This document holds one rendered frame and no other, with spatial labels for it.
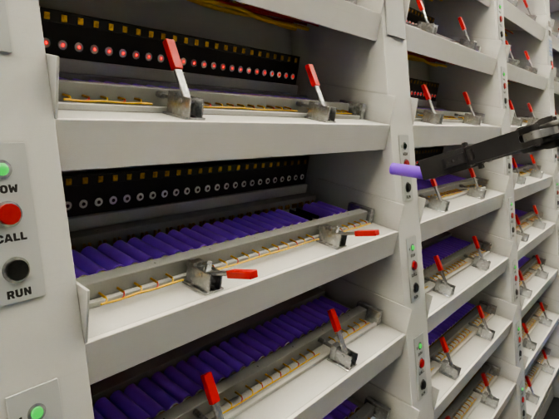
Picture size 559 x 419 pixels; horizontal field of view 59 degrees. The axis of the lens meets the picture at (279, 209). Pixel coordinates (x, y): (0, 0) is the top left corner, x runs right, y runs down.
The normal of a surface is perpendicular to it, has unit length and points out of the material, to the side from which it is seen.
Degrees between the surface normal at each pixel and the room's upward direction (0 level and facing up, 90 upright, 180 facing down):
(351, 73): 90
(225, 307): 108
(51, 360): 90
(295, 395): 18
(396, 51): 90
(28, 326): 90
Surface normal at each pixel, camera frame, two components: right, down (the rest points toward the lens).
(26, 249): 0.77, -0.02
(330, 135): 0.77, 0.29
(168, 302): 0.14, -0.95
